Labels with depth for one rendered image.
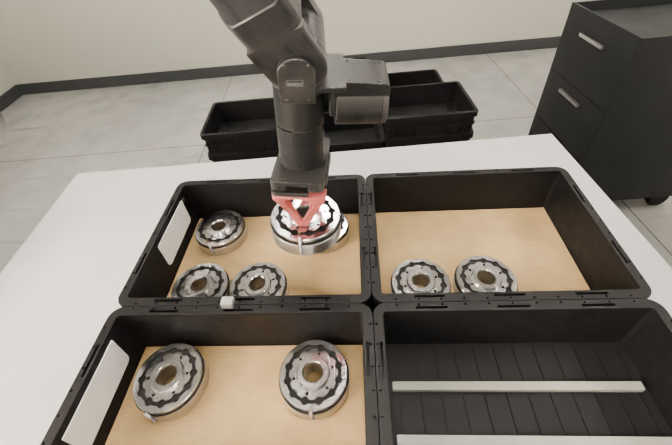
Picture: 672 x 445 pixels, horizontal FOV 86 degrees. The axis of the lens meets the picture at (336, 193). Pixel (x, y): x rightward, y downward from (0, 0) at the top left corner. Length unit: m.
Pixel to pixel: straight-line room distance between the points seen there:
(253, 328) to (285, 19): 0.46
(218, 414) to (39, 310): 0.60
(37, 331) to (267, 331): 0.60
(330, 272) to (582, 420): 0.43
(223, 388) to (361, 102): 0.47
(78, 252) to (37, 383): 0.34
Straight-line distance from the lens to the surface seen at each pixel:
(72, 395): 0.63
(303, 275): 0.72
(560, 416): 0.66
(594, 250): 0.77
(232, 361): 0.67
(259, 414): 0.63
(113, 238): 1.17
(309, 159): 0.44
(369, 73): 0.40
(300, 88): 0.36
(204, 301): 0.61
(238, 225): 0.80
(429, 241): 0.77
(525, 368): 0.67
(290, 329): 0.61
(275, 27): 0.32
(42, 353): 1.03
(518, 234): 0.83
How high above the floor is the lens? 1.41
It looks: 42 degrees down
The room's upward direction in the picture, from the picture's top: 6 degrees counter-clockwise
